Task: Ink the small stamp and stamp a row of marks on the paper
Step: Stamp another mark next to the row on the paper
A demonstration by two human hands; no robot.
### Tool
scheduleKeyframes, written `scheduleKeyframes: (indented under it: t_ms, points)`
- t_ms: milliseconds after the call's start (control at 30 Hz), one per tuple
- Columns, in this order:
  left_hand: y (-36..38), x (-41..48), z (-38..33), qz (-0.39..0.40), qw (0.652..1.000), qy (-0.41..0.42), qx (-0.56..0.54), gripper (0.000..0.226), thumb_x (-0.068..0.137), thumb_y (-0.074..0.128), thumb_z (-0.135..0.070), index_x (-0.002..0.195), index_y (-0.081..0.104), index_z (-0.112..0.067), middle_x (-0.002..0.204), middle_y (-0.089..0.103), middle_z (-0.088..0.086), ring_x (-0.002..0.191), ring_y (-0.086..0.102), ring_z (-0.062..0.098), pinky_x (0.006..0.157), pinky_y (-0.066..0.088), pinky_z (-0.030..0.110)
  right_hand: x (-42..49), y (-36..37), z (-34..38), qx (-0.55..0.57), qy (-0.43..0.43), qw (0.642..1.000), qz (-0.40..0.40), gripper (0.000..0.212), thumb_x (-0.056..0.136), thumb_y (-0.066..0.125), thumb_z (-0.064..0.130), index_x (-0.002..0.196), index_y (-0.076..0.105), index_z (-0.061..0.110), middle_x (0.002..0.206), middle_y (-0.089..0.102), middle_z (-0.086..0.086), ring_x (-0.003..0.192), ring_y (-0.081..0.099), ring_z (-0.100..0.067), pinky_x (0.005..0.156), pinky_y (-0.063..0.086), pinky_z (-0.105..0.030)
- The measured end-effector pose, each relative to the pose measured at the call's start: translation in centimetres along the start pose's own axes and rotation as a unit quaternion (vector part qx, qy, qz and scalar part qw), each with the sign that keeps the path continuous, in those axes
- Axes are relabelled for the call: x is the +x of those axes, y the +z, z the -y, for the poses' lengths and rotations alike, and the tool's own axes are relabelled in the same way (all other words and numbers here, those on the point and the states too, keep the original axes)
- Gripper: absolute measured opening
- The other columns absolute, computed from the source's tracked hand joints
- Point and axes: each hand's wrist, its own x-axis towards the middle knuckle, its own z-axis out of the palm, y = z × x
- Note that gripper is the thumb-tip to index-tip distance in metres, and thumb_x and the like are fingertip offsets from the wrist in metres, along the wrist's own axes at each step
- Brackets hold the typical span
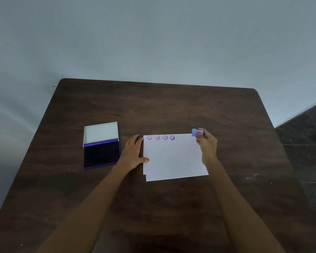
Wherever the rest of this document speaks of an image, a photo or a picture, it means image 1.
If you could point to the person's left hand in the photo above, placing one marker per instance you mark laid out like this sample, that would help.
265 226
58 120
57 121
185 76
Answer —
131 155

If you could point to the person's right hand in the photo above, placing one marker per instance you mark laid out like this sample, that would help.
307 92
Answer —
209 150

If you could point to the person's left thumb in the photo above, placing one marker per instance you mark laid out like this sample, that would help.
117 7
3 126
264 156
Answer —
143 160

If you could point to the person's right thumb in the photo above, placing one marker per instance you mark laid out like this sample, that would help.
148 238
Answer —
198 138

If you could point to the blue round stamp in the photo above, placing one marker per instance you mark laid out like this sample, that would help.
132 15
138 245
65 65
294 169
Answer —
194 132

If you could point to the white paper sheet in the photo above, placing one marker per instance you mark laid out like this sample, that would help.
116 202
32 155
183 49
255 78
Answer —
173 158

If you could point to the person's right forearm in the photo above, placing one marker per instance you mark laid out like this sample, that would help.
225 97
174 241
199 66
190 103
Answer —
239 208

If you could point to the person's left forearm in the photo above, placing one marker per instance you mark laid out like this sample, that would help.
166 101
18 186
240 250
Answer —
94 202

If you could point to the purple ink pad case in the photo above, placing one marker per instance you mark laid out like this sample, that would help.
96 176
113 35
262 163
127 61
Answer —
101 150

